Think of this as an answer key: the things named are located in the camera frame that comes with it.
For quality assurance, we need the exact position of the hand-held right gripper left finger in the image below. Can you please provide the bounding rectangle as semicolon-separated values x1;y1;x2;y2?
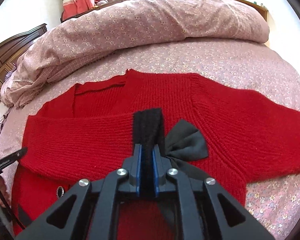
15;144;143;240

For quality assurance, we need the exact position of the purple cloth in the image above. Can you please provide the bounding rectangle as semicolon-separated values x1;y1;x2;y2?
4;70;15;85

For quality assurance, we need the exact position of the pink floral bed sheet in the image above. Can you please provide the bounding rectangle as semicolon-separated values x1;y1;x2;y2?
0;39;300;239

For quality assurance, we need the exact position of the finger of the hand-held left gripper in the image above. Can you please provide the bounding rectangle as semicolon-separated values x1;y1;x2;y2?
0;147;28;173

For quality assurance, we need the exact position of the pink floral duvet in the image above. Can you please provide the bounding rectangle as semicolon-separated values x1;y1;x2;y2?
0;0;270;108

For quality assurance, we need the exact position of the red knitted sweater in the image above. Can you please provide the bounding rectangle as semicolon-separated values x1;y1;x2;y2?
11;69;300;240

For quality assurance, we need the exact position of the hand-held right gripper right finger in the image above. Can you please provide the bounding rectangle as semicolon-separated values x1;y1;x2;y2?
152;146;276;240

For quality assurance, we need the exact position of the dark wooden headboard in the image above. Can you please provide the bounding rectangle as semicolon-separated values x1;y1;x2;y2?
0;23;48;93

